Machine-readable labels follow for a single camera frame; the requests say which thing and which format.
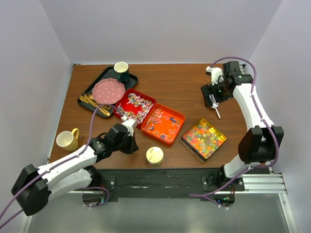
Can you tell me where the tin of star candies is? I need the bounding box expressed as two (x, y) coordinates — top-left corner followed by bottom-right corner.
(181, 118), (227, 162)

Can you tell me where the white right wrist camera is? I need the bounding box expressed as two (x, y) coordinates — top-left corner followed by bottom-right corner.
(206, 66), (223, 85)

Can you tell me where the black serving tray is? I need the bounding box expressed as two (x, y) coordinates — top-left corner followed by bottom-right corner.
(77, 66), (138, 112)

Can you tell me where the gold jar lid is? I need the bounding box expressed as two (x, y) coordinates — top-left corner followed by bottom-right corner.
(146, 147), (164, 158)

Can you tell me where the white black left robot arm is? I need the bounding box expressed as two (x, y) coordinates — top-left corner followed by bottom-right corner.
(11, 119), (138, 216)

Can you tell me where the clear glass jar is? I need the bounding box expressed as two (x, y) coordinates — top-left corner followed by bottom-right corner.
(146, 156), (164, 166)

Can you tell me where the gold cutlery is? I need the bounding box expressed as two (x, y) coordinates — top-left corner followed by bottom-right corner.
(79, 94), (111, 117)

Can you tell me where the yellow mug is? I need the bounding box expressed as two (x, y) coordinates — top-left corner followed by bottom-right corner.
(56, 128), (80, 152)

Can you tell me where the silver metal scoop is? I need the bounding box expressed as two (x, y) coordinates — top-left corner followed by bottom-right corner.
(209, 94), (221, 119)

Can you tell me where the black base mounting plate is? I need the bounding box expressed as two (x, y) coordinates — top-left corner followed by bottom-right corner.
(82, 168), (244, 206)

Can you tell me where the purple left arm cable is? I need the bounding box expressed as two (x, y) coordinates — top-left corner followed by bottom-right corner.
(0, 104), (117, 228)

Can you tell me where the dark green mug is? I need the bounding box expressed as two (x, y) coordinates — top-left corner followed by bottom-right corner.
(114, 62), (129, 83)

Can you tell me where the pink polka dot plate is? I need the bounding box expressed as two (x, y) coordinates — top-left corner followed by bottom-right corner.
(92, 78), (125, 104)

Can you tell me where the orange box of candies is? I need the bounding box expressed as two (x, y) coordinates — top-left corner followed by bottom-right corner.
(141, 103), (186, 147)

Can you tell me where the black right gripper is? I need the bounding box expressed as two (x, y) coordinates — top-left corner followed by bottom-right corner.
(201, 79), (234, 108)

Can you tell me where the red box of swirl candies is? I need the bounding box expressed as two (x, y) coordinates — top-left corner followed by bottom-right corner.
(113, 88), (156, 129)

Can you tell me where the aluminium frame rail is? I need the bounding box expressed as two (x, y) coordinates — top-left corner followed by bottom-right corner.
(48, 170), (285, 196)

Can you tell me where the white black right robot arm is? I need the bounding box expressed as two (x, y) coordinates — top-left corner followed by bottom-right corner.
(201, 57), (284, 191)

